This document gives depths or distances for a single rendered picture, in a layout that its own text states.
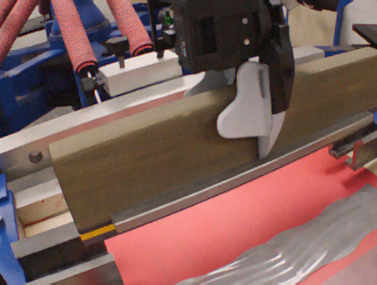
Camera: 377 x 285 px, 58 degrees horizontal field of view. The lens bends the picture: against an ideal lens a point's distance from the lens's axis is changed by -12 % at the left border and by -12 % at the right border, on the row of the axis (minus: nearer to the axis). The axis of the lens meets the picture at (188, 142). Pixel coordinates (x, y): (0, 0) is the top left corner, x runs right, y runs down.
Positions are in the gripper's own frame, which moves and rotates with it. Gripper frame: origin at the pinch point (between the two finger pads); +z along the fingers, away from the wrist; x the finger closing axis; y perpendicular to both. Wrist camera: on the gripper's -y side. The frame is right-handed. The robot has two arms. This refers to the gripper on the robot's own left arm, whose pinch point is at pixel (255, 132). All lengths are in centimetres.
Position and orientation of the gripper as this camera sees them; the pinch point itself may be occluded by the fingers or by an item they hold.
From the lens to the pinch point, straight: 35.4
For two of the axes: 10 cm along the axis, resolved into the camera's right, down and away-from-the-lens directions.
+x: 4.5, 4.2, -7.9
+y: -8.9, 3.2, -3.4
